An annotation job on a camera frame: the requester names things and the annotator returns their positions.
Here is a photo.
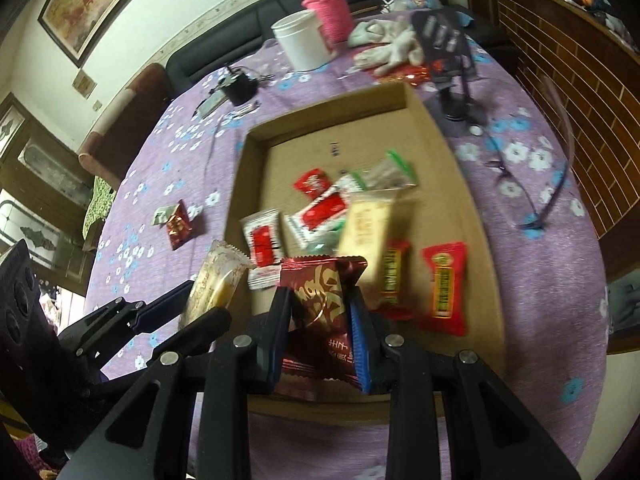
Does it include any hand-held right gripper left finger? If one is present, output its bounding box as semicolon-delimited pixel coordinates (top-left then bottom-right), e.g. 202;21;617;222
62;286;296;480

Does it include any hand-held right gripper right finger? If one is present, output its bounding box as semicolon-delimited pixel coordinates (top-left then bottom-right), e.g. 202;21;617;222
347;287;581;480

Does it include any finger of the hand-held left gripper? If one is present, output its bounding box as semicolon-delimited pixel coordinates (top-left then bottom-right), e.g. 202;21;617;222
150;306;232;358
60;279;197;369

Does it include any yellow cake clear packet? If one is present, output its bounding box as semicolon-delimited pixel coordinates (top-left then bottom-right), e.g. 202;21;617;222
179;240;254;332

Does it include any dark red snack packet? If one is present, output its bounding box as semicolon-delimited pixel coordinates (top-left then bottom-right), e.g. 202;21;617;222
277;255;369;392
165;200;198;252

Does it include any white red snack packet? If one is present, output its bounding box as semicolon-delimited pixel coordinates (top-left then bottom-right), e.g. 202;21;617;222
241;209;287;267
248;265;282;292

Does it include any cream snack packet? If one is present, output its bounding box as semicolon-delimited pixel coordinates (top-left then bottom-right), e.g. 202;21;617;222
337;189;407;286

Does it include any red white green-edged packet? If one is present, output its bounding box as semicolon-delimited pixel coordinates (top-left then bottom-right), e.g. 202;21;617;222
284;174;352;254

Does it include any cardboard tray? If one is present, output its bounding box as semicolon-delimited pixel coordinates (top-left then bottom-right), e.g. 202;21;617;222
224;81;506;413

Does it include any red yellow bar packet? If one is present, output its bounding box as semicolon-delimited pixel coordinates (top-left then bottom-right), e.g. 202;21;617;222
376;240;414;322
417;241;472;337

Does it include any green patterned cloth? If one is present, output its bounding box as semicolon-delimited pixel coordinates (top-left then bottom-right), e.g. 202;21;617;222
82;175;117;241

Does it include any wooden glass-door cabinet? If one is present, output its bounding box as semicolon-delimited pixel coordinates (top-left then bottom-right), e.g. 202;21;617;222
0;92;97;297

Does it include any small red snack packet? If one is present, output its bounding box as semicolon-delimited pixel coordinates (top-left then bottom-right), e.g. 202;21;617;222
294;169;334;197

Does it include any clear green-edged snack packet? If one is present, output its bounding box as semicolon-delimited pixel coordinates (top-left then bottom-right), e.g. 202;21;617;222
367;147;419;193

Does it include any brown armchair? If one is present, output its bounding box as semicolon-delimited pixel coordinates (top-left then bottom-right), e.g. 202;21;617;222
77;62;173;191

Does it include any purple floral tablecloth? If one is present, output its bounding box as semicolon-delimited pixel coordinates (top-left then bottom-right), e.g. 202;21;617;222
82;7;608;480

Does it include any green notebook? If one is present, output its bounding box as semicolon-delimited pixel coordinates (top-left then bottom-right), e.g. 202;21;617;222
197;92;228;118

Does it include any small printed tube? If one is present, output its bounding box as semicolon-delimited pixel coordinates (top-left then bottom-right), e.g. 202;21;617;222
225;102;261;120

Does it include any black round container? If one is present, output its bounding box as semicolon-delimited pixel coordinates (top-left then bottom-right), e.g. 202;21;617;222
222;72;258;106

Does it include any red printed envelope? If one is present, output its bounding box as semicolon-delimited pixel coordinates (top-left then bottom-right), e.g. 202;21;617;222
375;62;432;86

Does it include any black leather sofa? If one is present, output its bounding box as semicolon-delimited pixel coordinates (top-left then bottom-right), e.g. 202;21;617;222
165;0;451;96

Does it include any white plastic jar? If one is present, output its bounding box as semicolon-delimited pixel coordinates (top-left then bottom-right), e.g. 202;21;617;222
271;10;333;72

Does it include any white work glove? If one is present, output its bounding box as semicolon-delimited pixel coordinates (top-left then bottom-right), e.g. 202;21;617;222
347;17;396;48
352;27;426;76

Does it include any framed painting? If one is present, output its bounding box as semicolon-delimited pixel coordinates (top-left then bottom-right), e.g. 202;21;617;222
37;0;173;68

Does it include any dark phone stand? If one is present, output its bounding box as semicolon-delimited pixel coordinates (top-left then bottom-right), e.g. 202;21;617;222
411;9;488;123

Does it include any pink thermos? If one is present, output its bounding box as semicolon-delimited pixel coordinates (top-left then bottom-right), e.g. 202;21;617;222
299;0;357;44

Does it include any small wall plaque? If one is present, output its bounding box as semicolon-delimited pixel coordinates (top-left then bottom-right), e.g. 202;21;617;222
72;71;97;98

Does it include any black cable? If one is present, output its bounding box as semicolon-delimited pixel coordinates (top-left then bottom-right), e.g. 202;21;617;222
472;120;573;233

